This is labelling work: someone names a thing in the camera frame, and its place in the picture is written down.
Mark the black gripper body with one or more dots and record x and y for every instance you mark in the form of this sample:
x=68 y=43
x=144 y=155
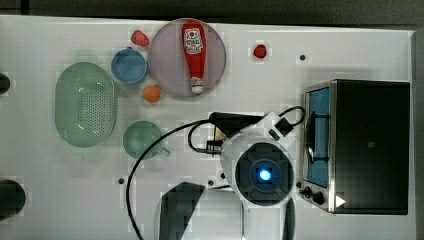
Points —
x=230 y=123

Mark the peeled yellow toy banana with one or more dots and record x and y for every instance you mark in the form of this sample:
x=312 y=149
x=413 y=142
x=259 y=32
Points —
x=219 y=135

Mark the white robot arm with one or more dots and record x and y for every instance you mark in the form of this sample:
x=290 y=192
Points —
x=260 y=176

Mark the green mug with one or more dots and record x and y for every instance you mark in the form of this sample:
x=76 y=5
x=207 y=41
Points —
x=138 y=136

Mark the small red toy tomato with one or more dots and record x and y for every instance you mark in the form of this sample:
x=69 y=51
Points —
x=260 y=51

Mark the orange toy fruit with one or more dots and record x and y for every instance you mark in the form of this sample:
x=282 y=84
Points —
x=151 y=94

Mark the grey round plate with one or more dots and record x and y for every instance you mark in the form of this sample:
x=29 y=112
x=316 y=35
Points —
x=168 y=65

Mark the red ketchup bottle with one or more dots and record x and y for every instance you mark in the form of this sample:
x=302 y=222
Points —
x=195 y=51

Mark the blue bowl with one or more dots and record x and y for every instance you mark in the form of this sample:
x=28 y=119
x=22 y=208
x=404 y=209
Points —
x=129 y=66

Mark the red toy strawberry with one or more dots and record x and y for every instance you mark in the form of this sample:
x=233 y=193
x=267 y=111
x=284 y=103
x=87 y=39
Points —
x=140 y=39

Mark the black toaster oven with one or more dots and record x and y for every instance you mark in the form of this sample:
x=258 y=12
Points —
x=356 y=148

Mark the green perforated colander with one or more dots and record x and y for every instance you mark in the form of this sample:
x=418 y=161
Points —
x=85 y=105

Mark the black cylinder post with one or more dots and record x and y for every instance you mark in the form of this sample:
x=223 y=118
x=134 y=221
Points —
x=4 y=83
x=12 y=199

